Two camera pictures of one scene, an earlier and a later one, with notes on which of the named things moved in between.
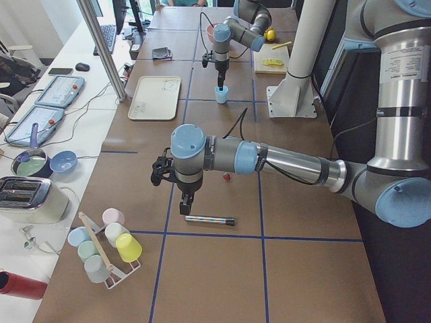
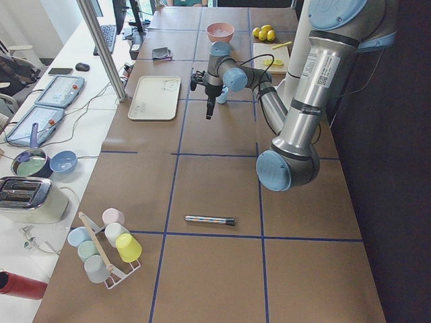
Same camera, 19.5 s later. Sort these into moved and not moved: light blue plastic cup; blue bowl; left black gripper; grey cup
Moved: left black gripper
Not moved: light blue plastic cup; grey cup; blue bowl
